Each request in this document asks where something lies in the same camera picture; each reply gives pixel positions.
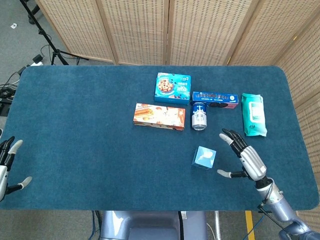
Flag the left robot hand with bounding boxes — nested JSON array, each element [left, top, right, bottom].
[[0, 136, 33, 202]]

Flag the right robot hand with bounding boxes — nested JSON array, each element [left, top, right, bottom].
[[216, 128, 268, 182]]

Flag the small light blue box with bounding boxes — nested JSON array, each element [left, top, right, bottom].
[[191, 146, 217, 171]]

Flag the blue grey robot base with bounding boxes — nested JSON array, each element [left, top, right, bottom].
[[99, 210, 208, 240]]

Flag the long dark blue cookie box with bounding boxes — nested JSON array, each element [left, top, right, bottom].
[[190, 91, 240, 110]]

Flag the orange wafer roll box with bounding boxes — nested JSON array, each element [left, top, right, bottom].
[[132, 102, 186, 132]]

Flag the teal cookie box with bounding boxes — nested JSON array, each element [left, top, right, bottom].
[[153, 72, 192, 106]]

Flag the green wet wipes pack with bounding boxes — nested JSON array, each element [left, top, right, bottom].
[[241, 92, 268, 137]]

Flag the blue and white drink can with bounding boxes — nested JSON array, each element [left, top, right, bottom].
[[191, 101, 208, 132]]

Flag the grey metal table leg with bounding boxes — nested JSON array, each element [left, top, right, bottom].
[[214, 211, 222, 240]]

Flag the blue felt table cover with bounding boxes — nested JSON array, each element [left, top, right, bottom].
[[0, 65, 320, 212]]

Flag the white power strip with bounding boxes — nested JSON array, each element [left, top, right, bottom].
[[29, 54, 45, 67]]

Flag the black tripod stand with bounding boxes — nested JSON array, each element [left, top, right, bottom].
[[19, 0, 90, 66]]

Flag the woven wooden folding screen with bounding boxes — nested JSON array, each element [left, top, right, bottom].
[[34, 0, 320, 227]]

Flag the black floor cables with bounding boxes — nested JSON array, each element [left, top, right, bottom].
[[0, 66, 27, 116]]

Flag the black cable on robot base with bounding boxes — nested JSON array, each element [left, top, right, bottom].
[[177, 211, 185, 240]]

